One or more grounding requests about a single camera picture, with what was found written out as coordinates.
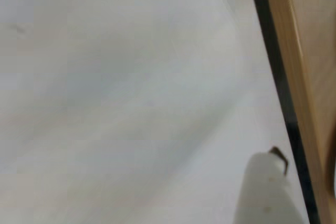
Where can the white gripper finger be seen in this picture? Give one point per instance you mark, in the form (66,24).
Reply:
(265,195)

